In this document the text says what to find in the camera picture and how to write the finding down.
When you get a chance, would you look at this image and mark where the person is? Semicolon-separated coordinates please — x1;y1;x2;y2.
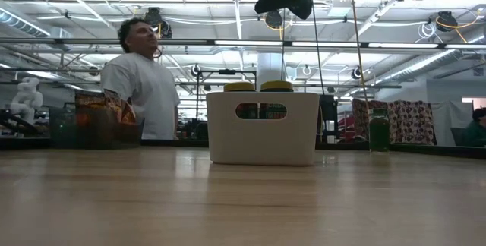
460;107;486;147
99;17;181;140

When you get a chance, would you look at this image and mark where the white sheet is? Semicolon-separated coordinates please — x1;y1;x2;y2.
428;99;475;147

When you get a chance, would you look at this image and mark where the yellow lid spice jar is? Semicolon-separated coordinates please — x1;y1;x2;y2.
260;80;295;120
222;81;257;120

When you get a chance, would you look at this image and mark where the white plastic handled bin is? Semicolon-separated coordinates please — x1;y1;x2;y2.
206;91;320;166

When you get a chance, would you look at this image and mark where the long ceiling light rail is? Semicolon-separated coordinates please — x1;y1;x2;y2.
0;37;486;49

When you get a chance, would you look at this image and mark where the silver ventilation duct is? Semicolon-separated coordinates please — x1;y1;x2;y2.
375;36;486;84
0;7;73;52

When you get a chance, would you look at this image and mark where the black ceiling cable reel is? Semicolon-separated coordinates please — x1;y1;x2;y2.
435;10;459;33
144;6;174;39
264;10;286;31

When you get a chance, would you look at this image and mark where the white humanoid figure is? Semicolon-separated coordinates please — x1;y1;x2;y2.
10;77;44;125

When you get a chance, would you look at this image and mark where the grey chair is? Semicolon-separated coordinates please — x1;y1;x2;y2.
450;126;465;147

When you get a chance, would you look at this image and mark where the long yellow cable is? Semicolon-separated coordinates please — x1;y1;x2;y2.
347;0;371;114

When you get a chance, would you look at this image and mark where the long black cable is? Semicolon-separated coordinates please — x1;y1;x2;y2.
309;2;327;99

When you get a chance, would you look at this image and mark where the white building column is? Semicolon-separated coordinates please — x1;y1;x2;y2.
257;52;286;84

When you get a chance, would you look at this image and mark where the patterned cloth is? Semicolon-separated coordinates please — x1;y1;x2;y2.
352;98;437;145

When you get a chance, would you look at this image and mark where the green lid spice jar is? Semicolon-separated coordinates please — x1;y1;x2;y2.
368;108;391;153

